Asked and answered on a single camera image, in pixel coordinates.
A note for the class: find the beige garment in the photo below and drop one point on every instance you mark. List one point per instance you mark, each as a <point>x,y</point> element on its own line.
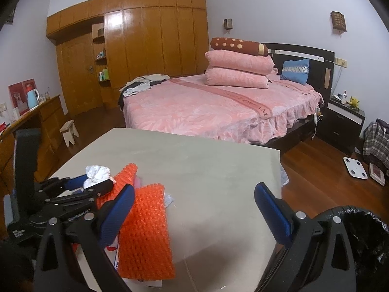
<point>155,77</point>

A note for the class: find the wooden wardrobe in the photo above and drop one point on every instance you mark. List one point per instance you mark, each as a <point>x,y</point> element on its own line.
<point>146,42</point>

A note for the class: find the white printed packet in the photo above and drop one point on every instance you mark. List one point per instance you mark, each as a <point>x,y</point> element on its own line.
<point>111,251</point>

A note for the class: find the beige cloth covered table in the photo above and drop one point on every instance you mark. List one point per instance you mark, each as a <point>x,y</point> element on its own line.
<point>197,173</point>

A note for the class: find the green bottle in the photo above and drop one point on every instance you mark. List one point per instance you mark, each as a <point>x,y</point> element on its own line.
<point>106,73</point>

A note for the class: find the yellow plush toy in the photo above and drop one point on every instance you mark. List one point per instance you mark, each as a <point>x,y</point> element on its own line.
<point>354,102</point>

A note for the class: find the red knitted cloth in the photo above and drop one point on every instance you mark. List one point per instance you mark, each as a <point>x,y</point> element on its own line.
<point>146,234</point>

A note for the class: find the plaid cloth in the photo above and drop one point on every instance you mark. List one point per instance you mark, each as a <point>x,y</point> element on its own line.
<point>375,143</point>

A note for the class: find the red and white scale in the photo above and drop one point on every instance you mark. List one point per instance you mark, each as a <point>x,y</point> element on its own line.
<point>377,174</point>

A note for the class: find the white garment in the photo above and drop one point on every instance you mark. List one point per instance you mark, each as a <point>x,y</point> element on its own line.
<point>135,91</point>

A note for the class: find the small wooden wall lamp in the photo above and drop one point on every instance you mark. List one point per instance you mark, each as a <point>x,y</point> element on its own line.
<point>228,23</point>

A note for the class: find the small wooden stool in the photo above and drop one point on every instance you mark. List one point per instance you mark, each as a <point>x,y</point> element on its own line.
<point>69,129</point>

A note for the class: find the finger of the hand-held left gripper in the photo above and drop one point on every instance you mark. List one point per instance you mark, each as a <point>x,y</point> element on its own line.
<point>100,187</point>
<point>74,183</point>

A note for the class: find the pink bedspread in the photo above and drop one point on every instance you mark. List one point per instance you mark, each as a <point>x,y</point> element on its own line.
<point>212,109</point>

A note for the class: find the blue cushion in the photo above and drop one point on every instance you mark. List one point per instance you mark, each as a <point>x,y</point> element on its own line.
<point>294,71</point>

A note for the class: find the dark nightstand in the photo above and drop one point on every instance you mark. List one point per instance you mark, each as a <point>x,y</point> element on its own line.
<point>340,124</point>

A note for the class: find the black garment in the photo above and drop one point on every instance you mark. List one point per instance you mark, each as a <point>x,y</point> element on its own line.
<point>142,83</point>

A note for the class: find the dark bag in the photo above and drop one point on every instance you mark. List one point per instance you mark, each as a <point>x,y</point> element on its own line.
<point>383,123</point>

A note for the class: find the black bag lined trash bin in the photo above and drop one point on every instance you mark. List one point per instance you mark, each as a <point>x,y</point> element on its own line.
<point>367,237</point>

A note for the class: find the light blue kettle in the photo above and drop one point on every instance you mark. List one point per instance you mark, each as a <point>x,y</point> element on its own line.
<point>32,99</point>

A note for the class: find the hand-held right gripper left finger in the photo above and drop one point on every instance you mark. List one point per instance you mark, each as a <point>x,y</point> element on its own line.
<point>121,210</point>

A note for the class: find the large wooden wall lamp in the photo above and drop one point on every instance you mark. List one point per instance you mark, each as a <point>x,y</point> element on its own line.
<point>338,21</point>

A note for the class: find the brown dotted blanket roll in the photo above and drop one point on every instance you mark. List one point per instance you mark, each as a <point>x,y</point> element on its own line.
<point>237,45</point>

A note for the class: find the beige wall socket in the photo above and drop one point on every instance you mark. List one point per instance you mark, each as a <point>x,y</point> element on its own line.
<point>341,61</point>

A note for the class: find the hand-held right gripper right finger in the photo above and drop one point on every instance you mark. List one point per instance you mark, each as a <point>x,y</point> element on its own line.
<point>273,216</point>

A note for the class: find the red printed box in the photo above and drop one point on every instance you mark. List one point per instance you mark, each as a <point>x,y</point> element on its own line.
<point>18,97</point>

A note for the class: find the white tissue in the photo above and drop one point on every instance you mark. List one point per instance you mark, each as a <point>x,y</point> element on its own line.
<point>97,173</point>

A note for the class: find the small orange foam net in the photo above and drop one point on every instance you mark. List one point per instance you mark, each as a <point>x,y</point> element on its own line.
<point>121,176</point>

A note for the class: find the pink plastic wrapper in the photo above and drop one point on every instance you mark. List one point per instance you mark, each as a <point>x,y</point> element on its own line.
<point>139,182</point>

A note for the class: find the white lotion bottle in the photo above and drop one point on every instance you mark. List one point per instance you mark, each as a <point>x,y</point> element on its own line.
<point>344,97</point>

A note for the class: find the clear plastic wrapper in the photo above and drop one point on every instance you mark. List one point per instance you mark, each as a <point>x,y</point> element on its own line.
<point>169,200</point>

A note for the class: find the pink folded blanket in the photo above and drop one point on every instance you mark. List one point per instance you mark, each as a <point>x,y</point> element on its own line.
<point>237,62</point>
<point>234,78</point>

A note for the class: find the wooden dresser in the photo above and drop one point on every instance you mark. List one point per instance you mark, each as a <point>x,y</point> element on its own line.
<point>48,112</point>

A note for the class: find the white bathroom scale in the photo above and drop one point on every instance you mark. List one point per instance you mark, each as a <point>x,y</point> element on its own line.
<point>355,168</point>

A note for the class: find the bed with pink bedspread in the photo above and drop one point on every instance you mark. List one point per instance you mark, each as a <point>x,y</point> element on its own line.
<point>316,64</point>

